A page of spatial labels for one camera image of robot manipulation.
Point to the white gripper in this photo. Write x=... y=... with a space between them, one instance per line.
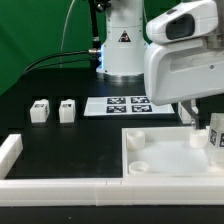
x=183 y=71

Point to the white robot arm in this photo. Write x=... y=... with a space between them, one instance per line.
x=128 y=37

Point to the white sheet with markers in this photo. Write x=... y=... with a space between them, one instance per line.
x=123 y=105

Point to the black pole with connector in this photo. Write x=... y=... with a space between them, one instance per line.
x=94 y=7

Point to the white L-shaped fence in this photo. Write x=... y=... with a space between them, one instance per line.
x=205 y=190

